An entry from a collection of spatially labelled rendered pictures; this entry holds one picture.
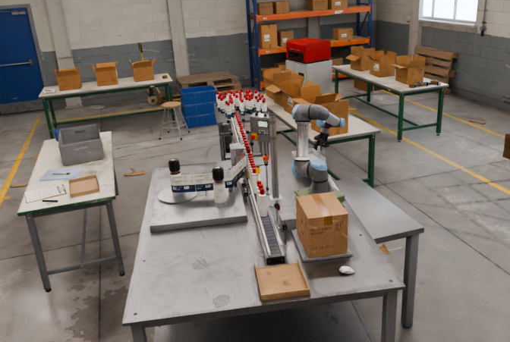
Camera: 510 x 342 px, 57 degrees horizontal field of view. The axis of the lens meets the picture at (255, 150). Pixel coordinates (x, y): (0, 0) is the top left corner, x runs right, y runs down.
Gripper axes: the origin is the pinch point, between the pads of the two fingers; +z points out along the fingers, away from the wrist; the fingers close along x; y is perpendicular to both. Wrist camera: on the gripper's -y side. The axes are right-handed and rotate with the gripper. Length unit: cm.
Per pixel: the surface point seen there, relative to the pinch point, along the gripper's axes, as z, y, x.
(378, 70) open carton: -57, -297, 262
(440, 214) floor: 60, -9, 165
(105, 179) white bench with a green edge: 58, -81, -163
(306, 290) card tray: 33, 144, -80
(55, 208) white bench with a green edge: 70, -45, -204
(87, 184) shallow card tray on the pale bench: 62, -76, -178
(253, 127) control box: -25, 22, -73
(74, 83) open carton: 52, -519, -180
